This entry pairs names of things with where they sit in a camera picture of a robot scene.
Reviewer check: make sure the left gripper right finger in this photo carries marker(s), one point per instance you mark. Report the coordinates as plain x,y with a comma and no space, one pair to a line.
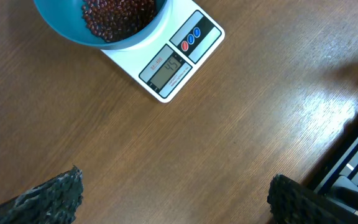
291,202

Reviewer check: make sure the teal plastic bowl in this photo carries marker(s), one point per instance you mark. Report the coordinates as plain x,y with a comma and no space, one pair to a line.
65,18

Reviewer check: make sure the white digital kitchen scale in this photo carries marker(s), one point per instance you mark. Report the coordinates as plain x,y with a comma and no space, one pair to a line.
180,40

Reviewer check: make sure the beans in teal bowl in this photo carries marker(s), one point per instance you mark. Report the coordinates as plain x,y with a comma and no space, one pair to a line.
115,20

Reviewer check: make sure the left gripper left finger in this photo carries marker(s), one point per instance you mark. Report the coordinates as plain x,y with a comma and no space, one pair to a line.
54,201

